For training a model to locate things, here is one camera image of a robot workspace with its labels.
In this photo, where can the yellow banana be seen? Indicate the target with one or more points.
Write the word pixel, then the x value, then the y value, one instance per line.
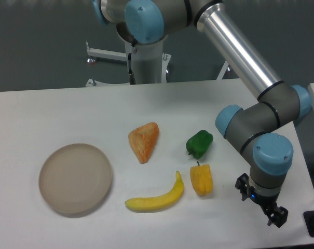
pixel 149 204

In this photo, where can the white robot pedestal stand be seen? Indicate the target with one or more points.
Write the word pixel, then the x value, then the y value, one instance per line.
pixel 145 63

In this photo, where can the green bell pepper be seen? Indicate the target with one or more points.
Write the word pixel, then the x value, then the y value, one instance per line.
pixel 199 143

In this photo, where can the beige round plate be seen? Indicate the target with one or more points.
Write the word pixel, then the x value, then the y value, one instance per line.
pixel 75 179

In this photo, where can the yellow orange bell pepper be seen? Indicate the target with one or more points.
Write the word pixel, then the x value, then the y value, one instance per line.
pixel 201 179

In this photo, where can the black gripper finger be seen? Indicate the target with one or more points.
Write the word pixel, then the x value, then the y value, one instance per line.
pixel 242 184
pixel 277 215

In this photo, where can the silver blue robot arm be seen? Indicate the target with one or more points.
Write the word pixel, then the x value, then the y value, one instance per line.
pixel 252 131

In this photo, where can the orange triangular bread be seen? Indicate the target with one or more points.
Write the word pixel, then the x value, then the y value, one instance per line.
pixel 142 141

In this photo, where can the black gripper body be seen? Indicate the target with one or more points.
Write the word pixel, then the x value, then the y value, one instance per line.
pixel 264 197

